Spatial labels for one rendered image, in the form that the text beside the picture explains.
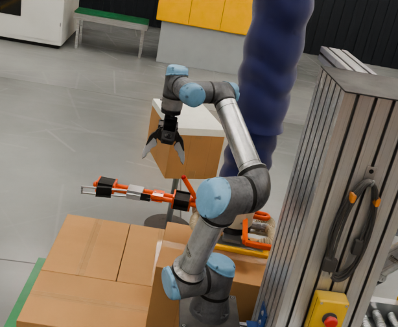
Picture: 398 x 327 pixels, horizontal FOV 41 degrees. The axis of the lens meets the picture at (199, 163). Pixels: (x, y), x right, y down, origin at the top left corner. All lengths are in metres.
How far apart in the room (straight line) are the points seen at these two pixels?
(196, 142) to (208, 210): 2.30
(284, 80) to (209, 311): 0.92
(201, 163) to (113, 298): 1.46
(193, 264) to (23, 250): 2.46
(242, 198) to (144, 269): 1.56
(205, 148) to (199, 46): 5.84
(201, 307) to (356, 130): 0.94
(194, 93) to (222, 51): 7.93
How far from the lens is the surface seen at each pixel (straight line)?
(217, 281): 1.91
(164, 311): 2.54
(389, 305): 3.29
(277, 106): 2.17
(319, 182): 1.40
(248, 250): 2.40
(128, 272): 3.02
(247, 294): 2.45
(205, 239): 1.68
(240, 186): 1.57
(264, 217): 2.44
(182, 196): 2.44
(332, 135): 1.35
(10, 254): 4.06
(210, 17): 9.49
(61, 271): 2.99
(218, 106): 1.80
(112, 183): 2.45
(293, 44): 2.12
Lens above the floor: 2.32
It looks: 24 degrees down
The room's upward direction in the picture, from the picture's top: 11 degrees clockwise
